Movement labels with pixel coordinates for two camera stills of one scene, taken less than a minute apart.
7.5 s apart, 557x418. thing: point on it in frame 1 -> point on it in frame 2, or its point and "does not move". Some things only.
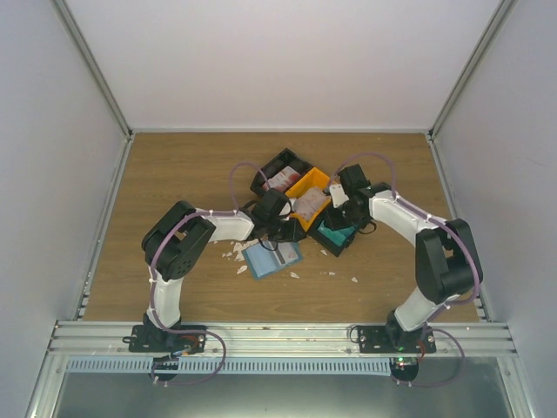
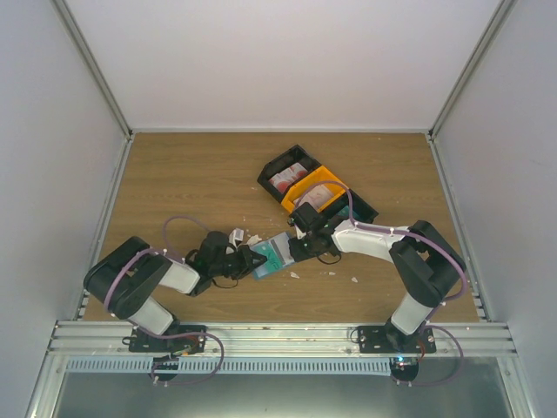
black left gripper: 293,234 -> 249,254
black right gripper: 337,225 -> 297,252
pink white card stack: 308,203 does not move
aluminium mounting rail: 280,340 does not move
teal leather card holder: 262,261 does not move
